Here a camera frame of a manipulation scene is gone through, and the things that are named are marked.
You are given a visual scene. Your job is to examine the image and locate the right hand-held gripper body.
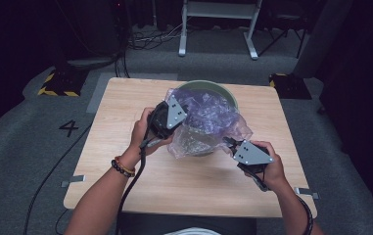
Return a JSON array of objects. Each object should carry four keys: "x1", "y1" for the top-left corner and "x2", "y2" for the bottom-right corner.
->
[{"x1": 232, "y1": 140, "x2": 275, "y2": 174}]

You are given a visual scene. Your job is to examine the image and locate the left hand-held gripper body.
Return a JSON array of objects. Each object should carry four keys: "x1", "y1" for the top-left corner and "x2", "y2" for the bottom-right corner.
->
[{"x1": 147, "y1": 94, "x2": 189, "y2": 140}]

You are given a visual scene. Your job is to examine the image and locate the clear plastic bag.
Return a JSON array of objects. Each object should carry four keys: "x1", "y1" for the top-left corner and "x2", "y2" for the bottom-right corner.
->
[{"x1": 164, "y1": 87, "x2": 254, "y2": 161}]

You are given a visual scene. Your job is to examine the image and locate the green round bin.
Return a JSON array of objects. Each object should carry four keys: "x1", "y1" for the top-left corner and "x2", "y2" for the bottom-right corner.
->
[{"x1": 173, "y1": 79, "x2": 240, "y2": 158}]

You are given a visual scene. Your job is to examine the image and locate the person's right hand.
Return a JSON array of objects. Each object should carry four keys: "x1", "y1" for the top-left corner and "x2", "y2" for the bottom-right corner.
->
[{"x1": 244, "y1": 140, "x2": 289, "y2": 192}]

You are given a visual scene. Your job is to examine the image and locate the person's left hand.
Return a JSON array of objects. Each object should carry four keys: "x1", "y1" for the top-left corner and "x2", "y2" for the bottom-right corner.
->
[{"x1": 125, "y1": 107, "x2": 175, "y2": 162}]

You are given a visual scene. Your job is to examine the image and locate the black yellow striped base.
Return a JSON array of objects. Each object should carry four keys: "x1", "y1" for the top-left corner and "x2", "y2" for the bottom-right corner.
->
[
  {"x1": 37, "y1": 69, "x2": 89, "y2": 98},
  {"x1": 268, "y1": 72, "x2": 313, "y2": 101}
]

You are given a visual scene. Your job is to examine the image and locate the person's dark clothing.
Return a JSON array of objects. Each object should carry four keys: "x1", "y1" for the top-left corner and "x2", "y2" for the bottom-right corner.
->
[{"x1": 117, "y1": 211, "x2": 257, "y2": 235}]

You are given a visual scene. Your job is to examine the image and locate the white metal stand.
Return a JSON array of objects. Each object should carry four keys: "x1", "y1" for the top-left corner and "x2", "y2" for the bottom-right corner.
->
[{"x1": 177, "y1": 0, "x2": 263, "y2": 61}]

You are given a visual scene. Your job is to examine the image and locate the black tripod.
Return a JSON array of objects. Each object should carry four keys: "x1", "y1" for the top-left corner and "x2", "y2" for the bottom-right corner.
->
[{"x1": 256, "y1": 18, "x2": 307, "y2": 60}]

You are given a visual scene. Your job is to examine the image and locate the grey pillar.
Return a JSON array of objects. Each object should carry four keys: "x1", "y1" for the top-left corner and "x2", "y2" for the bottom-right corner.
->
[{"x1": 293, "y1": 0, "x2": 353, "y2": 79}]

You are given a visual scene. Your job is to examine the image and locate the orange cord bracelet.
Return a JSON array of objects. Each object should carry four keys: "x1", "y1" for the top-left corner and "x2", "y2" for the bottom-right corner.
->
[{"x1": 114, "y1": 155, "x2": 137, "y2": 174}]

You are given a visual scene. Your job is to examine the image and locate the metal table bracket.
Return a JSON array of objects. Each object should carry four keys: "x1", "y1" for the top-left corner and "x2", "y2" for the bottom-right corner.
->
[
  {"x1": 60, "y1": 174, "x2": 87, "y2": 189},
  {"x1": 294, "y1": 186, "x2": 320, "y2": 201}
]

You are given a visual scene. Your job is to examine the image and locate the black bead bracelet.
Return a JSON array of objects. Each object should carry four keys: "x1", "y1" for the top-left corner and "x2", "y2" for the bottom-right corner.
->
[{"x1": 111, "y1": 159, "x2": 135, "y2": 179}]

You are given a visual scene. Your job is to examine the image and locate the bundle of floor cables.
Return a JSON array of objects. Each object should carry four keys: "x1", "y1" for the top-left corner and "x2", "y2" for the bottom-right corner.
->
[{"x1": 115, "y1": 22, "x2": 186, "y2": 79}]

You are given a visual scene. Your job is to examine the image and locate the thin black floor cable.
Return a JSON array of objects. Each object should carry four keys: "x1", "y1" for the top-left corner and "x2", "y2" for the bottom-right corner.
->
[{"x1": 23, "y1": 122, "x2": 94, "y2": 235}]

